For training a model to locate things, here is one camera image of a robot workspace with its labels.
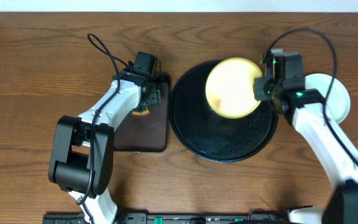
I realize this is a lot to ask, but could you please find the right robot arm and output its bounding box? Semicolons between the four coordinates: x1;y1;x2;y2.
254;49;358;223

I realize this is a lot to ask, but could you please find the black round serving tray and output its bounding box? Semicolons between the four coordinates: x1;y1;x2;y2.
168;60;278;162

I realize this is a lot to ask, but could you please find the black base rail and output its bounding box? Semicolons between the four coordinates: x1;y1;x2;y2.
42;213;290;224

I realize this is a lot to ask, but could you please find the black cable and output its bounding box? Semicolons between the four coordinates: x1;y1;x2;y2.
76;32;130;224
264;27;358;194

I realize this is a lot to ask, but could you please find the right black cable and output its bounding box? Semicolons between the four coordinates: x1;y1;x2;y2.
264;27;358;194

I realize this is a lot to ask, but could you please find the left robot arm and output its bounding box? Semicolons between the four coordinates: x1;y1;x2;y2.
48;51;162;223

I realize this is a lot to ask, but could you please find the black rectangular water tray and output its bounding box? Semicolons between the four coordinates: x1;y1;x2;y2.
114;72;171;152

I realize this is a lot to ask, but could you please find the yellow plate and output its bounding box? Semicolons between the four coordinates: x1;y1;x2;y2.
205;57;262;119

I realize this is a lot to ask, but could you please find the left black cable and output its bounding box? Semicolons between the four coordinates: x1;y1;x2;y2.
76;32;130;224

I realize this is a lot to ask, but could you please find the yellow green scrub sponge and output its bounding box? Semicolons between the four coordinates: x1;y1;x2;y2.
132;106;150;116

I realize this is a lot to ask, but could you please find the light blue plate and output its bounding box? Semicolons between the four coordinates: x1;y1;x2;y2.
305;73;351;124

